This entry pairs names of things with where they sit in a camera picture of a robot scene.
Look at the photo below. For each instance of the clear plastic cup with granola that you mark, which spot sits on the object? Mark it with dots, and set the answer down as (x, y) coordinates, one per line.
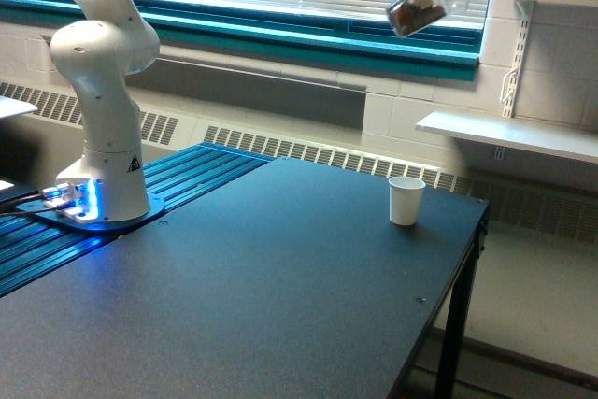
(408, 17)

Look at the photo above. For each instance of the black table leg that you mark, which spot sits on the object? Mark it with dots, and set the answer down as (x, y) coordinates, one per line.
(457, 315)

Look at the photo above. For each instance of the white shelf rail standard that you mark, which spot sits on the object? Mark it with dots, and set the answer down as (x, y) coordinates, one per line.
(511, 79)

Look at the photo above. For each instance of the teal window frame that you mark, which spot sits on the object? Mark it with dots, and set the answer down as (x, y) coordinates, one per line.
(326, 42)

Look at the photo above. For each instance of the white paper cup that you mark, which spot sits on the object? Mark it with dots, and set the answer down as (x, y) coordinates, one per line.
(405, 197)

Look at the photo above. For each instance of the baseboard heater grille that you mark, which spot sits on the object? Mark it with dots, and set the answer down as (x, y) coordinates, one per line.
(544, 210)

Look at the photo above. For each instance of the blue aluminium rail bench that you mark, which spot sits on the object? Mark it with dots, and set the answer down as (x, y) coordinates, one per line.
(31, 247)

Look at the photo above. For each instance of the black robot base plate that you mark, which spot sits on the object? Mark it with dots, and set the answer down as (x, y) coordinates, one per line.
(54, 218)

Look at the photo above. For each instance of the white wall shelf lower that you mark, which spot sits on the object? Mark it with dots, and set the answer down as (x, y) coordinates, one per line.
(534, 136)

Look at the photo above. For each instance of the white board at left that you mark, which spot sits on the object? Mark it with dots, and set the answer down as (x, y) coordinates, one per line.
(10, 107)

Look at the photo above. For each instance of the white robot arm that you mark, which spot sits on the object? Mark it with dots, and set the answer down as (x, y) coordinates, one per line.
(106, 184)

